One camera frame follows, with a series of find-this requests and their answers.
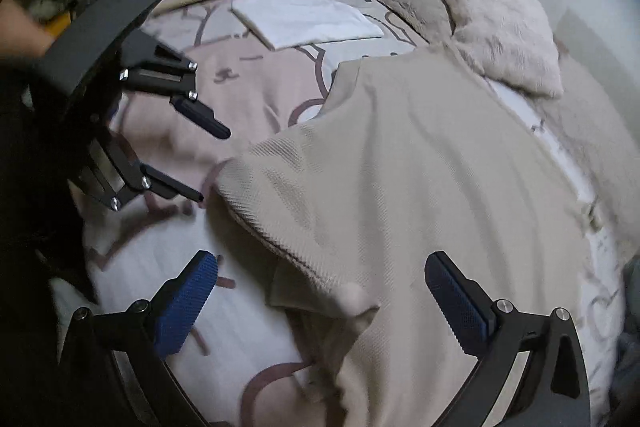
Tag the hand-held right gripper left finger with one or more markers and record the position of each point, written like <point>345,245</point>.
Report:
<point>185,302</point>

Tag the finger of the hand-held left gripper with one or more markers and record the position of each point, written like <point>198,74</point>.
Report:
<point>165,184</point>
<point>200,117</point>

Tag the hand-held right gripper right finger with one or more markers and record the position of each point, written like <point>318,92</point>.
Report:
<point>457,312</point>

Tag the beige knit shirt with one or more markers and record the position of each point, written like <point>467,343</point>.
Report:
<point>400,182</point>

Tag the person's left forearm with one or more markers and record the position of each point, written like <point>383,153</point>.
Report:
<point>22,32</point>

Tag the bear printed blanket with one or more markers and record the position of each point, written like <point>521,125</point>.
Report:
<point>165,107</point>

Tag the folded white shirt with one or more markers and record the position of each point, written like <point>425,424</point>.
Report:
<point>305,19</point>

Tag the large grey textured pillow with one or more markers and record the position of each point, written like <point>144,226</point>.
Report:
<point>590,132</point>

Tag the white fluffy pillow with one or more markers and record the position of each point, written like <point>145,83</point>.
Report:
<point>500,32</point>

